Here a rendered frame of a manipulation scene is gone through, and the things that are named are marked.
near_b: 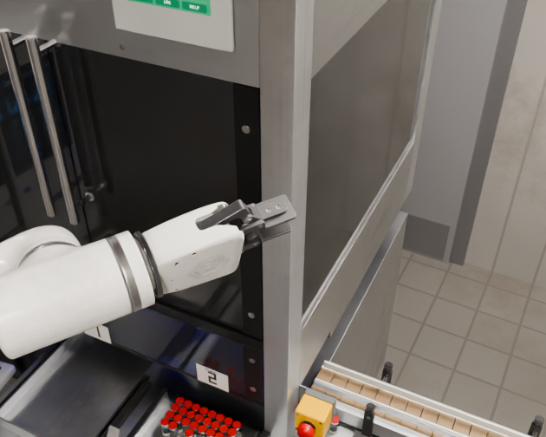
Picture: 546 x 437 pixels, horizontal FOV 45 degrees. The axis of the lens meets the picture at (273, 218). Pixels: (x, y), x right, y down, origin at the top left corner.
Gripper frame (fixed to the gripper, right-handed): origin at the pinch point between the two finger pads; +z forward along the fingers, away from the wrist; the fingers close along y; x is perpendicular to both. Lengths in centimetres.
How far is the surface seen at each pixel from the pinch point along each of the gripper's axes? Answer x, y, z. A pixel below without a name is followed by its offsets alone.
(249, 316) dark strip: 9, -62, 9
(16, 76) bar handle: 56, -29, -19
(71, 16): 56, -18, -7
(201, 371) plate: 9, -88, -1
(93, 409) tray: 15, -106, -26
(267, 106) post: 25.2, -14.9, 14.0
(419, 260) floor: 51, -227, 147
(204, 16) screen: 37.0, -5.2, 8.0
